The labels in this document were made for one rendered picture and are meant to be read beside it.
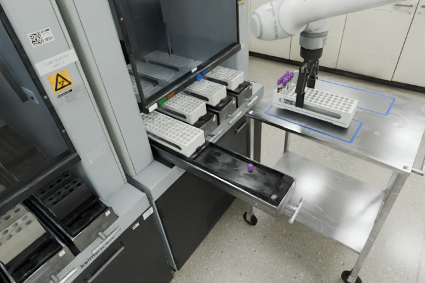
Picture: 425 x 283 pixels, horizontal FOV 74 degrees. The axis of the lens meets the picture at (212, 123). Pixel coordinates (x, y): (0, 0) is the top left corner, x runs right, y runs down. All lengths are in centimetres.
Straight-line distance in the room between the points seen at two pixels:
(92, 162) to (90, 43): 36
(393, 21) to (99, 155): 260
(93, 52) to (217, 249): 125
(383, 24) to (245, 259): 227
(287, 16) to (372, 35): 223
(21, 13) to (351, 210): 149
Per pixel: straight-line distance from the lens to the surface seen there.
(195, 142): 100
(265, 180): 93
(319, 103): 111
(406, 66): 309
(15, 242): 94
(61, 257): 95
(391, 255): 186
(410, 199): 215
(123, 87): 92
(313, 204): 156
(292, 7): 84
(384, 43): 303
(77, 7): 81
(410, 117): 130
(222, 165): 97
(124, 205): 103
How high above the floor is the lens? 151
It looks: 38 degrees down
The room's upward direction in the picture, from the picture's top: 6 degrees counter-clockwise
